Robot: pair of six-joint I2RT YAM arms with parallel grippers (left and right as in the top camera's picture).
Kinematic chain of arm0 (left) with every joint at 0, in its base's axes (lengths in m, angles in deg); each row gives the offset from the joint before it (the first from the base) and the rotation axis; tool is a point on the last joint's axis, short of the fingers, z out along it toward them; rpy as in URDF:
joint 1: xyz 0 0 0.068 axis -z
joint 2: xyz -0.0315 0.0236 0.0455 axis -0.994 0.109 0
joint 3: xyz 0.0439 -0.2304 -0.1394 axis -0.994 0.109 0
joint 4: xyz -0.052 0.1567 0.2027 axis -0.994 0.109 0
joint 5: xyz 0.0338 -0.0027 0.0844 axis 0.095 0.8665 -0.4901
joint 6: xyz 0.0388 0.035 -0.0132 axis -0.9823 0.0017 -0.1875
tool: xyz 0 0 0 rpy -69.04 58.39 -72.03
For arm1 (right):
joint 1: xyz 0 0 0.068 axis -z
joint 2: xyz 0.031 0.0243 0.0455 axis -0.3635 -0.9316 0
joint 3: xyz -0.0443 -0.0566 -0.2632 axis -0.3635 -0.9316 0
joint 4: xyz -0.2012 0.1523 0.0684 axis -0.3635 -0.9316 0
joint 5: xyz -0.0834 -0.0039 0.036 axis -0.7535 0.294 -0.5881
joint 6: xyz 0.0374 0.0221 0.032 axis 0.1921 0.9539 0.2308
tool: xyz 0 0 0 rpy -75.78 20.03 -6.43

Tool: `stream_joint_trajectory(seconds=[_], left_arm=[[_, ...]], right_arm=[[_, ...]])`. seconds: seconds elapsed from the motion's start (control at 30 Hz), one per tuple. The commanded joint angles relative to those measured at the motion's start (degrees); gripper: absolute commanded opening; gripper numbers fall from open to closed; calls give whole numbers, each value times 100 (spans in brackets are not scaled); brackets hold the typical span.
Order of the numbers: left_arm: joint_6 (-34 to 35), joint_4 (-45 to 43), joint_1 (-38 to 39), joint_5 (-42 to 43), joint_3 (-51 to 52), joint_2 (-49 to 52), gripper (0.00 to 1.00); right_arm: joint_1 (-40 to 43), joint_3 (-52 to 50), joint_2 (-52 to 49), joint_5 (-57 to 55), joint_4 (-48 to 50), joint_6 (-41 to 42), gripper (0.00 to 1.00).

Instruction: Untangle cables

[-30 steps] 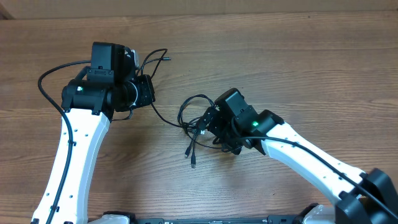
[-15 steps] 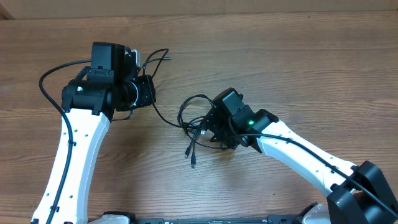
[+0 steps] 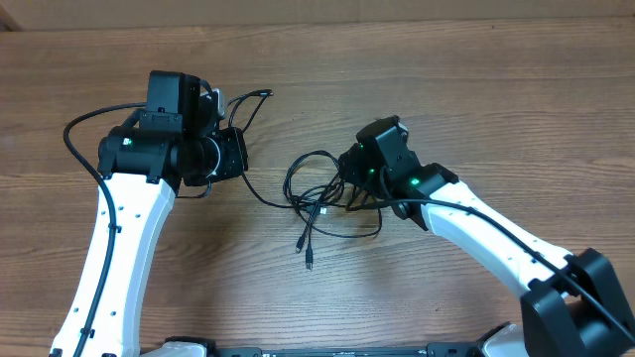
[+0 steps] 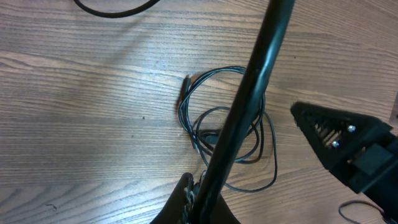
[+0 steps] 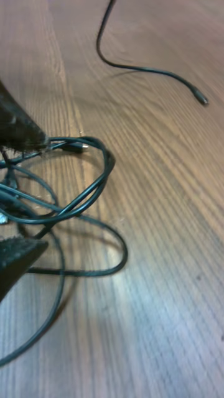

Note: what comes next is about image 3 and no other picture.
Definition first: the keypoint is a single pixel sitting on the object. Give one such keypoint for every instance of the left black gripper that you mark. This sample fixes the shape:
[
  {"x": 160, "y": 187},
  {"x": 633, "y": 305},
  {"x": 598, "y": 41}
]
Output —
[{"x": 235, "y": 160}]

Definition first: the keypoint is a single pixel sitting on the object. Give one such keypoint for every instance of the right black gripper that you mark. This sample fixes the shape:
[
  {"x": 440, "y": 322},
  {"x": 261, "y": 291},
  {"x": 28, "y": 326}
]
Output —
[{"x": 354, "y": 167}]

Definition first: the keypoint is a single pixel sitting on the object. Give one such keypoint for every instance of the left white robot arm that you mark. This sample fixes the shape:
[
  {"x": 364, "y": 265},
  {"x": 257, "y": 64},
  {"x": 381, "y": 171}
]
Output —
[{"x": 173, "y": 138}]

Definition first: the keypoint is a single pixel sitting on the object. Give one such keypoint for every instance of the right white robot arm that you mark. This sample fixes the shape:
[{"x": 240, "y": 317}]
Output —
[{"x": 571, "y": 304}]

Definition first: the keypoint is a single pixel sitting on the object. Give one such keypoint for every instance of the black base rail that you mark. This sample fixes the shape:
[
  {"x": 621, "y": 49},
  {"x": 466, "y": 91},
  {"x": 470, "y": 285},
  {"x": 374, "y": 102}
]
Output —
[{"x": 322, "y": 352}]

